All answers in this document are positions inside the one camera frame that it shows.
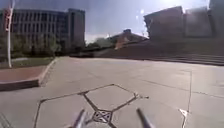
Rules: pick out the robot's own part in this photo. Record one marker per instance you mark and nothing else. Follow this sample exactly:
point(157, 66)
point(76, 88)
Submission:
point(144, 119)
point(79, 120)

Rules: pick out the large dark block building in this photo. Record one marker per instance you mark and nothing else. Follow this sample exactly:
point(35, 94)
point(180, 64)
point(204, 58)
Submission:
point(180, 23)

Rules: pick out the grass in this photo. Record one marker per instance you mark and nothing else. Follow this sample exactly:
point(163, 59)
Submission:
point(30, 62)

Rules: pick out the square metal manhole cover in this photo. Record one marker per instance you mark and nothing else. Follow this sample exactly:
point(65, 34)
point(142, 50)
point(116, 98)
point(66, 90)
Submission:
point(101, 116)

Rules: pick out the curved glass-fronted building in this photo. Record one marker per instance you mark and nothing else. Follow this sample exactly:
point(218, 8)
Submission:
point(40, 23)

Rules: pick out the white pole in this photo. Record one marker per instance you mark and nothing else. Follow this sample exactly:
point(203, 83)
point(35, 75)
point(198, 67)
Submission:
point(10, 33)

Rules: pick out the row of trees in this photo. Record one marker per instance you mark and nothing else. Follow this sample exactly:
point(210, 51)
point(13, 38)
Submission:
point(33, 45)

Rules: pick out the low building with pitched roof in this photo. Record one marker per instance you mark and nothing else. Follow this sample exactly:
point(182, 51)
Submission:
point(128, 37)

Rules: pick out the pale concrete slab plaza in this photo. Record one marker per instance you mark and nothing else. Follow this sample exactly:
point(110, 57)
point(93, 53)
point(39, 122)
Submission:
point(150, 76)

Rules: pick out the wide stone steps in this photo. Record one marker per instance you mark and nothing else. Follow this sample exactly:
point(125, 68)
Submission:
point(186, 51)

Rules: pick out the concrete kerb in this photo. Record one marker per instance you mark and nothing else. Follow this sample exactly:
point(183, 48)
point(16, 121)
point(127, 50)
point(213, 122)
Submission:
point(20, 84)

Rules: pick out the red brick ground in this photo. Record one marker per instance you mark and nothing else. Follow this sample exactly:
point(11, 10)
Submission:
point(20, 73)

